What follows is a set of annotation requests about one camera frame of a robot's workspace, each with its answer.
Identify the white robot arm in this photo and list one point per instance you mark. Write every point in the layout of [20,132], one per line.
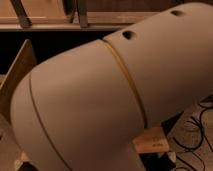
[81,110]

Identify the left wooden side panel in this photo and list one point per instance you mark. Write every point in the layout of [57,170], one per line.
[24,61]

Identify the wooden shelf with metal brackets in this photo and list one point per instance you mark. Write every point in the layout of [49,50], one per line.
[76,14]

